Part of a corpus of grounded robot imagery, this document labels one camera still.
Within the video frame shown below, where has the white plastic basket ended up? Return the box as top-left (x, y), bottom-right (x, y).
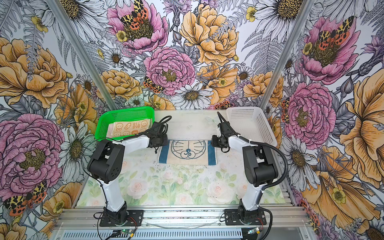
top-left (226, 107), bottom-right (278, 147)

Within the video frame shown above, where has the blue white patterned towel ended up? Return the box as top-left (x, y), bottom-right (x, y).
top-left (158, 140), bottom-right (217, 166)

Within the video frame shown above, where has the orange patterned towel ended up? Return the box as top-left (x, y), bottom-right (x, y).
top-left (107, 119), bottom-right (152, 138)

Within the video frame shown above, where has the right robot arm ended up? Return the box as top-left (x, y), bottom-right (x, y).
top-left (211, 119), bottom-right (278, 225)

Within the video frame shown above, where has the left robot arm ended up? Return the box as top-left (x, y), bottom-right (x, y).
top-left (87, 116), bottom-right (171, 226)

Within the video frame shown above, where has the green plastic basket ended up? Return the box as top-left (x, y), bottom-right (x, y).
top-left (95, 107), bottom-right (155, 141)

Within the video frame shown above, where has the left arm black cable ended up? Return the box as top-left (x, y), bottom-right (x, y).
top-left (98, 115), bottom-right (173, 154)

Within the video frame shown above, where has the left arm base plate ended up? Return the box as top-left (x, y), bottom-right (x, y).
top-left (100, 210), bottom-right (144, 227)

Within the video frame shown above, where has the right aluminium frame post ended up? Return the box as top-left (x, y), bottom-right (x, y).
top-left (259, 0), bottom-right (316, 110)

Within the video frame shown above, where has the aluminium frame post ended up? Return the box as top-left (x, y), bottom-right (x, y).
top-left (259, 0), bottom-right (316, 110)
top-left (47, 1), bottom-right (119, 110)

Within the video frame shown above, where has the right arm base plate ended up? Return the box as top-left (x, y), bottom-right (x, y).
top-left (224, 209), bottom-right (267, 226)

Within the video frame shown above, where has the aluminium front rail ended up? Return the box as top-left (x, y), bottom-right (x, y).
top-left (57, 204), bottom-right (310, 230)

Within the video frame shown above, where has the white ventilated cable duct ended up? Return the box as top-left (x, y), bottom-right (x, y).
top-left (57, 228), bottom-right (243, 240)

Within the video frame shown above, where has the left aluminium frame post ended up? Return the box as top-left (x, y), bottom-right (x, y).
top-left (47, 1), bottom-right (119, 110)

